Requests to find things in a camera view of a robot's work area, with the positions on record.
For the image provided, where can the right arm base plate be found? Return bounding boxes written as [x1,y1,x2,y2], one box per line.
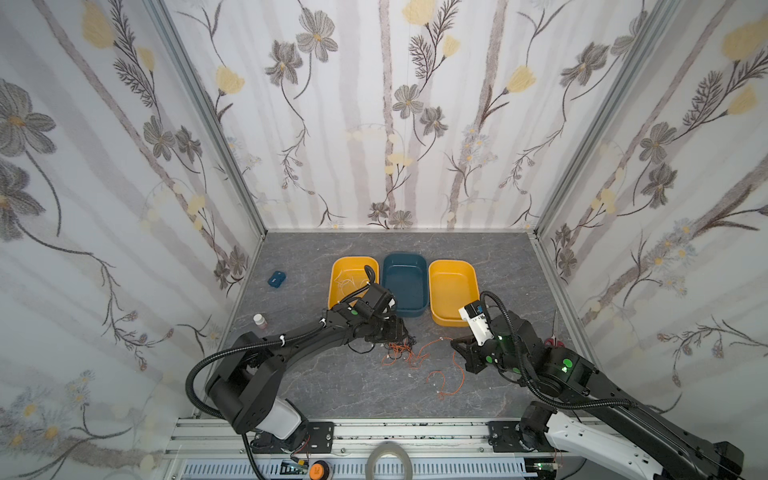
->
[487,421,555,454]

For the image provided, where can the aluminium frame rail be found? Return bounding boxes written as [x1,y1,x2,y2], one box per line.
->
[152,418,627,479]

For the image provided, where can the small blue object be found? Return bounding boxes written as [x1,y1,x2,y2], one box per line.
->
[267,270,287,288]

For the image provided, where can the small white bottle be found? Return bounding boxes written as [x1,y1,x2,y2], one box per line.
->
[253,313,267,330]

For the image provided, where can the left yellow plastic bin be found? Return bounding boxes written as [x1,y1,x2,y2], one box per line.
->
[327,256,379,308]

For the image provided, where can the red handled scissors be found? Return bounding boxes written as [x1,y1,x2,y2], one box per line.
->
[544,310,565,347]

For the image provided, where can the orange cable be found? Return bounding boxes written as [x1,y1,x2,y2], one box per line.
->
[379,335,472,402]

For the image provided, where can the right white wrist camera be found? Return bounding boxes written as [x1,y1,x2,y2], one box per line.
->
[459,301,494,346]

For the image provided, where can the tape roll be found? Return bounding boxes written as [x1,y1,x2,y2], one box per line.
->
[364,441,414,480]

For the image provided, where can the yellow plastic bin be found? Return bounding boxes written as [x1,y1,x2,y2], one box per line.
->
[327,256,379,308]
[428,259,479,328]

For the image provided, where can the black corrugated cable hose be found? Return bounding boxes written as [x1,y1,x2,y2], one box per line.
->
[184,263,379,480]

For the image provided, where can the right yellow plastic bin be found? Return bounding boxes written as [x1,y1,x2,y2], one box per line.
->
[428,259,479,328]

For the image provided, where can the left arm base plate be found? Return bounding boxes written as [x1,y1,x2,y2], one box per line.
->
[249,421,335,454]

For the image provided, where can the teal plastic bin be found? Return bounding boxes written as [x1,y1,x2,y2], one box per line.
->
[382,252,429,318]

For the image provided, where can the orange button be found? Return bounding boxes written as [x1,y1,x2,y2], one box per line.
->
[308,460,333,480]

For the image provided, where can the white cable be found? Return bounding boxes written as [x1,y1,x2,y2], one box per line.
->
[337,269,367,301]

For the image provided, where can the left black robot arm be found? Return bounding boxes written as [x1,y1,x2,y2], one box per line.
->
[185,283,408,451]

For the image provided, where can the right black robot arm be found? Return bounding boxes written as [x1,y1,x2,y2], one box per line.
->
[451,322,744,479]

